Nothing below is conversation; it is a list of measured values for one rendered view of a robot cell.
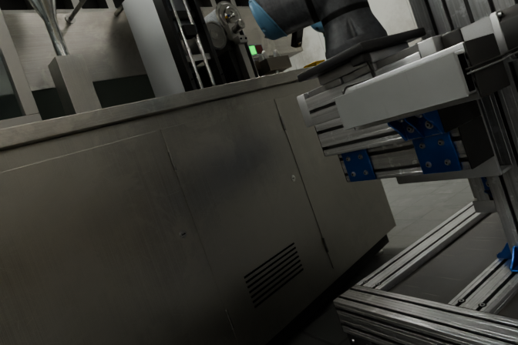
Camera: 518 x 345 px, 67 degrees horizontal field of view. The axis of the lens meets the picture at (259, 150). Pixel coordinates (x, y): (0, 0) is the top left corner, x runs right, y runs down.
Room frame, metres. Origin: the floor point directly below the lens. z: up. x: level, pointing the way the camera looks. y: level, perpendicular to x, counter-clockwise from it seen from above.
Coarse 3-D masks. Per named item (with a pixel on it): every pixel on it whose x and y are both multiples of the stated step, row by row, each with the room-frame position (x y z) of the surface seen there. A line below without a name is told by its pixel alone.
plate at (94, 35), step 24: (24, 24) 1.51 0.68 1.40; (72, 24) 1.63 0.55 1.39; (96, 24) 1.70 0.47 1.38; (120, 24) 1.78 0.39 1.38; (24, 48) 1.49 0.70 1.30; (48, 48) 1.54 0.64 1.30; (72, 48) 1.61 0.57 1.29; (96, 48) 1.67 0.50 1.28; (120, 48) 1.75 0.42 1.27; (264, 48) 2.38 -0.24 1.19; (288, 48) 2.53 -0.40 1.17; (48, 72) 1.52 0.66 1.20; (96, 72) 1.65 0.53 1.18; (120, 72) 1.72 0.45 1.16; (144, 72) 1.80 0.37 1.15
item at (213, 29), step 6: (210, 24) 1.69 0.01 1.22; (216, 24) 1.71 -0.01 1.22; (210, 30) 1.68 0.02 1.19; (216, 30) 1.70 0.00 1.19; (222, 30) 1.72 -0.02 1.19; (210, 36) 1.67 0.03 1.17; (216, 36) 1.69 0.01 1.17; (222, 36) 1.72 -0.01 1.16; (216, 42) 1.69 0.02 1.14; (222, 42) 1.71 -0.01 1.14; (216, 48) 1.68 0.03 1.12
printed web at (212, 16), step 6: (210, 12) 1.80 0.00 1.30; (204, 18) 1.82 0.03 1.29; (210, 18) 1.77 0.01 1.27; (216, 18) 1.74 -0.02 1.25; (192, 42) 1.70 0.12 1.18; (192, 48) 1.72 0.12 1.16; (198, 48) 1.70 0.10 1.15; (222, 48) 1.71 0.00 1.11; (186, 54) 1.76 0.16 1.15; (192, 54) 1.74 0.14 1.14
